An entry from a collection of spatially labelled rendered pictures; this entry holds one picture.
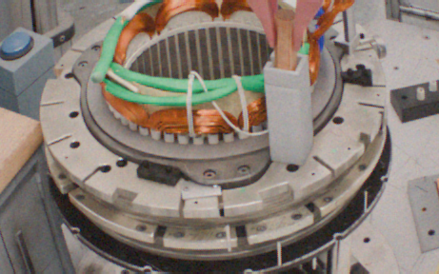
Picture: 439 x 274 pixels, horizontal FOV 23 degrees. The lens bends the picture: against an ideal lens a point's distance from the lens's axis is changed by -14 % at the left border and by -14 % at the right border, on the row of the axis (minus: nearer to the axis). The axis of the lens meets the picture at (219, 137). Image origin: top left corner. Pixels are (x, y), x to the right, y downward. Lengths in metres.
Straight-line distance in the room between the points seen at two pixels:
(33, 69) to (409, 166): 0.50
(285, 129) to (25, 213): 0.31
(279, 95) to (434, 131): 0.60
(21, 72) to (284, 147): 0.39
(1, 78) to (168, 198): 0.38
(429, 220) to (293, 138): 0.43
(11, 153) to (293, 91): 0.29
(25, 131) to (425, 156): 0.58
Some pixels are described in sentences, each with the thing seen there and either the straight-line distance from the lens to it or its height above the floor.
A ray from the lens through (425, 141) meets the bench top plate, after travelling 1.46.
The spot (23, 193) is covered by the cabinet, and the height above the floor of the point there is 1.00.
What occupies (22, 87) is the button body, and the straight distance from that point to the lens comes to 1.24.
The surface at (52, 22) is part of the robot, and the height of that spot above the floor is 0.93.
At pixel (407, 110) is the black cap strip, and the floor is 0.80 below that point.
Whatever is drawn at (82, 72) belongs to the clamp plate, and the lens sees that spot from 1.07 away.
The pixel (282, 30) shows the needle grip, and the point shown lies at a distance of 0.88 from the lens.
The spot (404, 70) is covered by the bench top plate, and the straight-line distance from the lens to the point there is 1.58.
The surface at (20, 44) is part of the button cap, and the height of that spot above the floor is 1.04.
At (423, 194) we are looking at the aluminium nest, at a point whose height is 0.80.
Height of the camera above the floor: 1.71
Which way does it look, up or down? 39 degrees down
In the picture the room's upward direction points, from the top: 6 degrees counter-clockwise
